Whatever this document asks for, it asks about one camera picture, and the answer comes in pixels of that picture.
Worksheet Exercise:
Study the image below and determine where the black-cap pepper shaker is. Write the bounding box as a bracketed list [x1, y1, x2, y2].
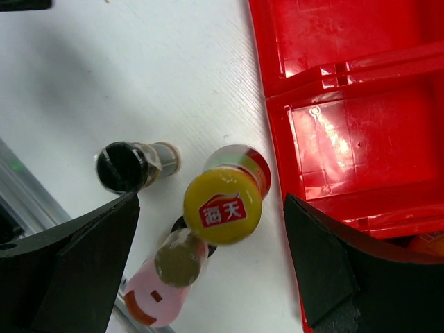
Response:
[94, 141, 181, 194]

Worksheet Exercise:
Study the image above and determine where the small tan-cap sauce bottle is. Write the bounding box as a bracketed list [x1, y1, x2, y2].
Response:
[154, 216, 217, 288]

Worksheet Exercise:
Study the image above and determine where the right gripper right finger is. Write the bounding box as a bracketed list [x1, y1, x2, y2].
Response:
[284, 194, 443, 332]

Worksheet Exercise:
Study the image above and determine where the aluminium table front rail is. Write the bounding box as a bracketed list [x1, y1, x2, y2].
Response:
[1, 142, 173, 332]

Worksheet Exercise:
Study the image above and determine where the tall yellow-cap sauce bottle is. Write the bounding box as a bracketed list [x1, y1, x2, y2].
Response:
[183, 144, 271, 246]

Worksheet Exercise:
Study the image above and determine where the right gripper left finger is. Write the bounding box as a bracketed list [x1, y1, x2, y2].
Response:
[1, 194, 140, 333]

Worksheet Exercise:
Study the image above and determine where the red three-compartment plastic tray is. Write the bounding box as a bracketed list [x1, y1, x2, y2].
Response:
[248, 0, 444, 333]

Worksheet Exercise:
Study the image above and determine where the pink-cap spice shaker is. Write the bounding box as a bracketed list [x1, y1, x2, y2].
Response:
[123, 256, 197, 327]

